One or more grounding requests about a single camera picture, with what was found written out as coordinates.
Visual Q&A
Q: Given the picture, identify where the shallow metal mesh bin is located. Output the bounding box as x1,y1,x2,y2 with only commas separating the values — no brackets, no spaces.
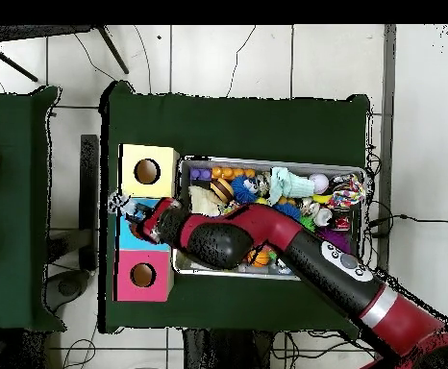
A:
171,155,367,282

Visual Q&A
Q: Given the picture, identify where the wooden box with three holes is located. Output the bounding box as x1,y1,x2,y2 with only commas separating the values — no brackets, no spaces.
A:
112,143,180,303

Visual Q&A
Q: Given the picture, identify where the black panel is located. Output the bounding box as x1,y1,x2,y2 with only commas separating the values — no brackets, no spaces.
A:
79,134,100,270

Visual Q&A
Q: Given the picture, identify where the blue spiky ball with eyes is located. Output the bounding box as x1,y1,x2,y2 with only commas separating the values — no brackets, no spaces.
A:
230,174,262,205

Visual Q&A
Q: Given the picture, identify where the clear bottle with blue label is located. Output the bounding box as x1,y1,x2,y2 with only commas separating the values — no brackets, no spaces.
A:
108,191,150,228

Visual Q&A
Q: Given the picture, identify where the purple spiky ball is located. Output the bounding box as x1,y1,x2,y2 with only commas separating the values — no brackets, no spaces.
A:
317,228,350,252

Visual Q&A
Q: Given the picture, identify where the black tripod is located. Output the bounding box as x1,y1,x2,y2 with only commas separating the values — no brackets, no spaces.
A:
0,24,130,83

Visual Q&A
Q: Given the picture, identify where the mint green cloth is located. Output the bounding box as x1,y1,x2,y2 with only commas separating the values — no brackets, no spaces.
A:
267,166,316,207

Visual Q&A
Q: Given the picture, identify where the grey stand base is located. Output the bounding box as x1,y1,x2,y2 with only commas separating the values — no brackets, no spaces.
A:
44,268,94,313

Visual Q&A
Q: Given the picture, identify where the dark green side table cloth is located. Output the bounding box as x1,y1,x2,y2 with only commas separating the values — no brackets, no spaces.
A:
0,86,66,332

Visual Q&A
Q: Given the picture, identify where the black power cable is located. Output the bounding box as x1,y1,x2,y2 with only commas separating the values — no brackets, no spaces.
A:
367,212,448,230

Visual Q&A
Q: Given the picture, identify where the cream cloth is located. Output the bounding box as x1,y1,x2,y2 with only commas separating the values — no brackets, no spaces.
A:
187,184,225,217

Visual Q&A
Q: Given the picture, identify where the toy hamburger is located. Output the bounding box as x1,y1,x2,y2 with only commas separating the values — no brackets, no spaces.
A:
209,178,236,206

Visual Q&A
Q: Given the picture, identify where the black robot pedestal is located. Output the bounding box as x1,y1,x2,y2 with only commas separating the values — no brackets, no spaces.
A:
183,329,273,369

